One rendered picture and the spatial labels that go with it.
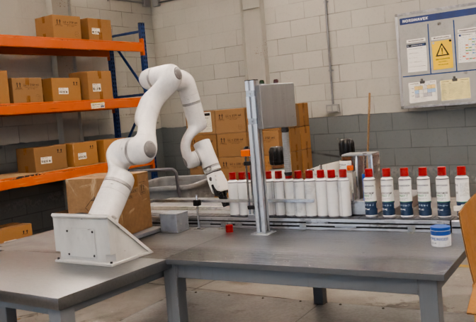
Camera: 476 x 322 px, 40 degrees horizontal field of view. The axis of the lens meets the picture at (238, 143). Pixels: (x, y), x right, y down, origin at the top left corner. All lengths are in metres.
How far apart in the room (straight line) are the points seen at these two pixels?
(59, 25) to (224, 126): 2.01
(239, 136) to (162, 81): 3.83
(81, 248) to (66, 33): 4.74
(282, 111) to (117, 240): 0.89
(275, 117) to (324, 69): 5.03
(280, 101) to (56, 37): 4.53
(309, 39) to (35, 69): 3.23
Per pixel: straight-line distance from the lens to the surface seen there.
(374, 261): 2.26
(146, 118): 2.78
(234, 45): 8.44
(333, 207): 2.82
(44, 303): 2.23
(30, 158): 6.82
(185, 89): 3.02
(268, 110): 2.76
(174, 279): 2.56
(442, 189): 2.68
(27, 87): 6.76
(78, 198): 3.07
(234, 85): 8.44
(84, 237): 2.57
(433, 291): 2.14
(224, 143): 6.71
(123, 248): 2.54
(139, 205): 3.06
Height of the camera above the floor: 1.38
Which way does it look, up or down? 3 degrees down
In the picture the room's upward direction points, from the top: 5 degrees counter-clockwise
